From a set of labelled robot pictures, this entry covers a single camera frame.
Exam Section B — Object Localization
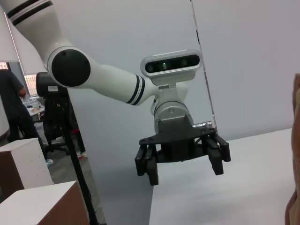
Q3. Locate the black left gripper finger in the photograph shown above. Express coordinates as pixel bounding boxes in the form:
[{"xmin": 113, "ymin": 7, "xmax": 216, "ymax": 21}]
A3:
[
  {"xmin": 134, "ymin": 142, "xmax": 161, "ymax": 187},
  {"xmin": 201, "ymin": 129, "xmax": 233, "ymax": 176}
]

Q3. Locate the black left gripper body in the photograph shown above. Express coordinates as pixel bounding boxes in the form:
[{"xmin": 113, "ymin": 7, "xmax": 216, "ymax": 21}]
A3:
[{"xmin": 138, "ymin": 116, "xmax": 218, "ymax": 164}]

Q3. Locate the khaki fabric food bag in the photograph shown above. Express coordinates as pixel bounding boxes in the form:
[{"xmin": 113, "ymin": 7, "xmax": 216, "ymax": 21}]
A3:
[{"xmin": 285, "ymin": 73, "xmax": 300, "ymax": 225}]

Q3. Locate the black tripod pole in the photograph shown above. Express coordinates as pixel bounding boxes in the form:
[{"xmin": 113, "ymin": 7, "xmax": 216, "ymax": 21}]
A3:
[{"xmin": 56, "ymin": 86, "xmax": 100, "ymax": 225}]

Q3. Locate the white cabinet with peg holes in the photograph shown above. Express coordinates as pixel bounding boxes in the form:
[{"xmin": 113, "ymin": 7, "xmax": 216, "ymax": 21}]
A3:
[{"xmin": 0, "ymin": 137, "xmax": 54, "ymax": 200}]

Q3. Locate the white box with brown side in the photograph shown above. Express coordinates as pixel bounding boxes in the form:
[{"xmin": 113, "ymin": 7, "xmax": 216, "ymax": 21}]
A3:
[{"xmin": 0, "ymin": 180, "xmax": 91, "ymax": 225}]

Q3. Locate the cluttered white desk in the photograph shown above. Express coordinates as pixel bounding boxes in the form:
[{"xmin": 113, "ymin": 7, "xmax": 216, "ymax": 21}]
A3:
[{"xmin": 23, "ymin": 93, "xmax": 46, "ymax": 123}]

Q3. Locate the black office chair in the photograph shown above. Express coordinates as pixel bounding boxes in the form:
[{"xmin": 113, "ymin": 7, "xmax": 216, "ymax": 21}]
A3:
[{"xmin": 35, "ymin": 71, "xmax": 86, "ymax": 157}]

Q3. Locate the person in dark shirt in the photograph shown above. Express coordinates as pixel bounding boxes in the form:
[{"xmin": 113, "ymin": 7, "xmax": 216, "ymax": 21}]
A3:
[{"xmin": 0, "ymin": 69, "xmax": 40, "ymax": 144}]

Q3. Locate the left gripper cable with connectors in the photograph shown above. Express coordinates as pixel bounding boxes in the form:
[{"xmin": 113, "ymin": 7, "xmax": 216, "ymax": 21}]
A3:
[{"xmin": 192, "ymin": 120, "xmax": 218, "ymax": 130}]

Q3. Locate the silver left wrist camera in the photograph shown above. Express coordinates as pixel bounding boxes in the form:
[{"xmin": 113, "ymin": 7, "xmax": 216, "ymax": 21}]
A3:
[{"xmin": 140, "ymin": 48, "xmax": 202, "ymax": 89}]

